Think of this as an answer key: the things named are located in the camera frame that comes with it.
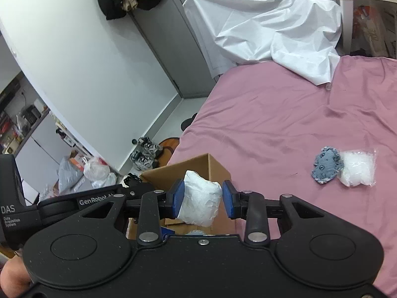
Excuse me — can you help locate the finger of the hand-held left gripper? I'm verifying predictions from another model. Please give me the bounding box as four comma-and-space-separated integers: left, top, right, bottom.
122, 181, 156, 200

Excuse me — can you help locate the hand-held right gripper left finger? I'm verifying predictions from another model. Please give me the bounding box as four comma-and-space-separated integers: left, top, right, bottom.
74, 178, 187, 246

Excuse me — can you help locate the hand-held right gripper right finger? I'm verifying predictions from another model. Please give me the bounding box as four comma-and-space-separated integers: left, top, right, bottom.
222, 179, 321, 244

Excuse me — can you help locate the white soft bundle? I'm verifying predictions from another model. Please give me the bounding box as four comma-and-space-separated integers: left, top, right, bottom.
178, 170, 222, 227

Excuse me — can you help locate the brown cardboard box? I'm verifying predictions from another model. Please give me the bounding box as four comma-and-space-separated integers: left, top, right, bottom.
127, 153, 232, 240

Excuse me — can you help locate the person's left forearm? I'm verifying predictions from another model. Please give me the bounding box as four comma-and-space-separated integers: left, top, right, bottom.
0, 255, 31, 298

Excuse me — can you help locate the black white sneaker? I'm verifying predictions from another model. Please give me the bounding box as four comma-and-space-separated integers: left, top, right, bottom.
130, 151, 156, 171
136, 136, 162, 159

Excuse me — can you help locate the white plastic bag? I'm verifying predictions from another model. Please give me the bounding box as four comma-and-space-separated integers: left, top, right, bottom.
83, 156, 111, 182
93, 172, 118, 189

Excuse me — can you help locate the brown round wooden object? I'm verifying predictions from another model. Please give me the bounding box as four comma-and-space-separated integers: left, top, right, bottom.
158, 137, 181, 162

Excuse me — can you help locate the grey plastic bag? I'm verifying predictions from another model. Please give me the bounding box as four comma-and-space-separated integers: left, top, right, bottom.
58, 156, 85, 193

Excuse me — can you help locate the orange small box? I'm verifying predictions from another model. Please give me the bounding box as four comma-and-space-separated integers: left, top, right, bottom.
69, 156, 85, 172

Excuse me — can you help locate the pink bed sheet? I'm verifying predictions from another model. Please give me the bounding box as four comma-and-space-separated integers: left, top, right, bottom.
167, 55, 397, 298

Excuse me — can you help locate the clear bag of white filling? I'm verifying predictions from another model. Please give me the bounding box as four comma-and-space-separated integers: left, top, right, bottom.
337, 148, 378, 188

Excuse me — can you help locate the grey door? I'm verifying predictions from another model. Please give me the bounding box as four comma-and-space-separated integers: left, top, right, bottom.
130, 0, 218, 99

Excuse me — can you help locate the white cover sheet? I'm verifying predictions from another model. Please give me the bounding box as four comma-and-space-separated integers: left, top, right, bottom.
183, 0, 343, 86

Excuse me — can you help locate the orange printed bag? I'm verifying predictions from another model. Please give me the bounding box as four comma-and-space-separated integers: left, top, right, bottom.
352, 5, 377, 56

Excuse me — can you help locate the cream paper bag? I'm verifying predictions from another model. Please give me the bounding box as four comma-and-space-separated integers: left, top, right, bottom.
372, 3, 397, 58

